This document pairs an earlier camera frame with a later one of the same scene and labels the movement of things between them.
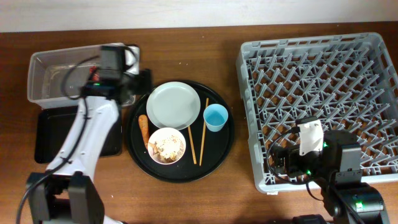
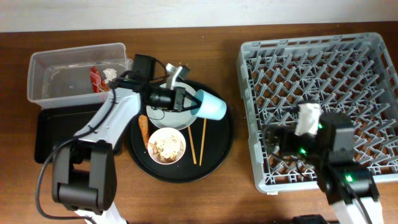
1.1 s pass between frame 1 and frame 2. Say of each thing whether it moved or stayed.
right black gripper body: moved
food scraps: stayed
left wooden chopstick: stayed
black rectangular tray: stayed
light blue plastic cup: moved
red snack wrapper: stayed
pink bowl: stayed
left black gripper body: moved
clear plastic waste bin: stayed
